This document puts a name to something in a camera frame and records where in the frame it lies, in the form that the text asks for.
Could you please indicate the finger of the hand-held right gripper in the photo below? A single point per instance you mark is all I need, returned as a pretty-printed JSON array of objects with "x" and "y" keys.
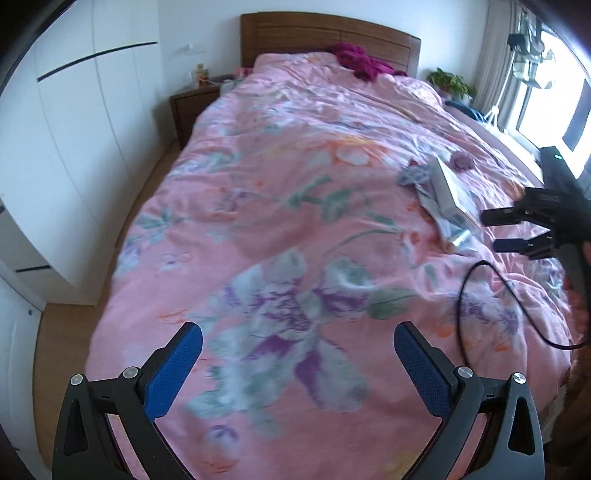
[
  {"x": 512, "y": 244},
  {"x": 503, "y": 216}
]

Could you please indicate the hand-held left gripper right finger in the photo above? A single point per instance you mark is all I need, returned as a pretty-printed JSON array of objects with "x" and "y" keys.
[{"x": 422, "y": 369}]

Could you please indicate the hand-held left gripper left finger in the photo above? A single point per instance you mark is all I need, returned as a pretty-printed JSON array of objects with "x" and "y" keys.
[{"x": 173, "y": 369}]

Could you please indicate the clear plastic bag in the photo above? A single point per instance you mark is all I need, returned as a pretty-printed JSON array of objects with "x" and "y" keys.
[{"x": 457, "y": 237}]

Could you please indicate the white cardboard box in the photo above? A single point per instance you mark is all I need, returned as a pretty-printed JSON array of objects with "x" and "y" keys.
[{"x": 450, "y": 194}]

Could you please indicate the person's right forearm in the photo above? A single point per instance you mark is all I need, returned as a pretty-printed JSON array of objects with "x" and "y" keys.
[{"x": 579, "y": 392}]

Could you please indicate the person's right hand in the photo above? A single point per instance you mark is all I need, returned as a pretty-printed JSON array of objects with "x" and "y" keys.
[{"x": 582, "y": 314}]

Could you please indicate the purple crumpled ball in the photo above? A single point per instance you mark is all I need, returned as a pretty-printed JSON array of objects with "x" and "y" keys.
[{"x": 463, "y": 161}]

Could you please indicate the mauve bed sheet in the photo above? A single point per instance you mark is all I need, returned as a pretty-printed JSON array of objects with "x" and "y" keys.
[{"x": 508, "y": 147}]

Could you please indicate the black panel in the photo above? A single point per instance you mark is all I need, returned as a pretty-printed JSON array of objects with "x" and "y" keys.
[{"x": 579, "y": 124}]

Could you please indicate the white tripod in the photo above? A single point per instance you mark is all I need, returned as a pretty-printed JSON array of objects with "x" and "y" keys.
[{"x": 495, "y": 120}]

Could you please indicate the window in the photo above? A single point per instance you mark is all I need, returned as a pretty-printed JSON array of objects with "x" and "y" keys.
[{"x": 549, "y": 106}]

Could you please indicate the blue cloth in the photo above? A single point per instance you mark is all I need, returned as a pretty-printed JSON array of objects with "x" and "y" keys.
[{"x": 466, "y": 110}]

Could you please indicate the green potted plant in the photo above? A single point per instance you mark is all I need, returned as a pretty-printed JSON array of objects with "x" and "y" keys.
[{"x": 450, "y": 83}]

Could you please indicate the beige curtain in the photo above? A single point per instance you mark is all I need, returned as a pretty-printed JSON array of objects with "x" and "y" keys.
[{"x": 498, "y": 69}]

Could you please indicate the pink floral blanket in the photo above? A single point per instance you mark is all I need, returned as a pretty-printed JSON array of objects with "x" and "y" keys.
[{"x": 277, "y": 184}]

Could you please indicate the magenta cloth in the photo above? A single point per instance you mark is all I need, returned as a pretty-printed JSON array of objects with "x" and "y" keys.
[{"x": 360, "y": 57}]

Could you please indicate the white wardrobe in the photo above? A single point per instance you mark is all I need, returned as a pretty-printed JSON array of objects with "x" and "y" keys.
[{"x": 83, "y": 138}]

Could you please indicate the dark wooden nightstand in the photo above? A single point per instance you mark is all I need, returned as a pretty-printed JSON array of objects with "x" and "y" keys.
[{"x": 189, "y": 110}]

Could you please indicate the wooden headboard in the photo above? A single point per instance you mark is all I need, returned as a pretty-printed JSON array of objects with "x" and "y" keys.
[{"x": 300, "y": 32}]

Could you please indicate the small brown bottle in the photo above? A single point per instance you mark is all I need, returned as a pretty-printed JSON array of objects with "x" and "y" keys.
[{"x": 202, "y": 74}]

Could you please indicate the small pink item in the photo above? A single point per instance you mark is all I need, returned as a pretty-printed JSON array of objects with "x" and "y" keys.
[{"x": 243, "y": 71}]

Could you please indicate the camera rig on stand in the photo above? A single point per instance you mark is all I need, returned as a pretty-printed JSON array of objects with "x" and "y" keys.
[{"x": 526, "y": 46}]

